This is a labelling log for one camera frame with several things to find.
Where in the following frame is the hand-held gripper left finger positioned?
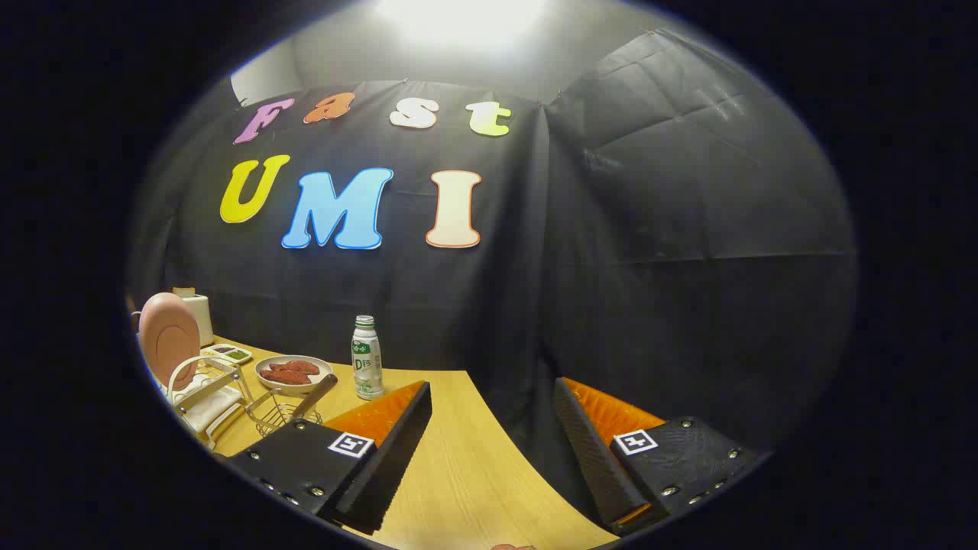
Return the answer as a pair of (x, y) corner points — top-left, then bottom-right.
(224, 380), (433, 535)

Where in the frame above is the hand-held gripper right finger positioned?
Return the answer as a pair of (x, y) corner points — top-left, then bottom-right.
(553, 377), (759, 536)

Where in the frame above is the wooden-handled metal spoon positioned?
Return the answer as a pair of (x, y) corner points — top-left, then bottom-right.
(290, 374), (338, 421)

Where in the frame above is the metal wire basket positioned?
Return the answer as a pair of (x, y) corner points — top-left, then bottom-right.
(246, 386), (323, 438)

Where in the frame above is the white wire dish rack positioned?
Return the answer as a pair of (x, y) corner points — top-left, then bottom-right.
(157, 351), (253, 451)

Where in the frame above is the pink plate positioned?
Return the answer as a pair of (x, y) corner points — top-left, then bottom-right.
(140, 293), (201, 390)

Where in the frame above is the beige plate with meat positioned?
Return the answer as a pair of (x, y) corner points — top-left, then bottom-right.
(254, 355), (334, 393)

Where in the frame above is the white divided bean dish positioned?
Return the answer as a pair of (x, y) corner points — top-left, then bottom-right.
(200, 344), (253, 365)

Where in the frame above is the white green-label bottle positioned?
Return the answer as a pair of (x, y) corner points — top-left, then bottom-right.
(351, 315), (385, 401)

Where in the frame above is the cream toaster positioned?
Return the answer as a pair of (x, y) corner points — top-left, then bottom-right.
(173, 287), (215, 348)

